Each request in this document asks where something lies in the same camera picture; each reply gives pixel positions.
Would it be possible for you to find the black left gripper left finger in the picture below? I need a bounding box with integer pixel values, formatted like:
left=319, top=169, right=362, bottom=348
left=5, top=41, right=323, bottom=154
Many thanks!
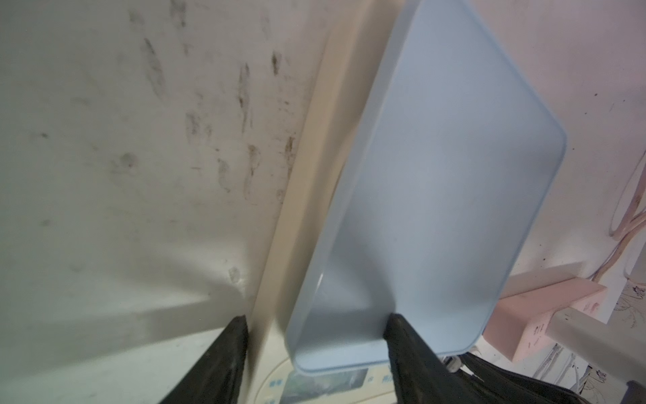
left=161, top=316, right=249, bottom=404

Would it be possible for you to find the pink power strip cord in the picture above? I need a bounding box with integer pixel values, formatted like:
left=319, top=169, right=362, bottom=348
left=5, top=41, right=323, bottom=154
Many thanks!
left=589, top=148, right=646, bottom=284

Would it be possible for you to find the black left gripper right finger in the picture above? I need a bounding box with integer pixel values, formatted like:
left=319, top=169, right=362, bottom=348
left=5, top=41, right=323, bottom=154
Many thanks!
left=384, top=313, right=499, bottom=403

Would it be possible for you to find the pink power strip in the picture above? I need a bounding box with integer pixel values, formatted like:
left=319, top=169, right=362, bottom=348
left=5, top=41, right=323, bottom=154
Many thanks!
left=483, top=263, right=607, bottom=363

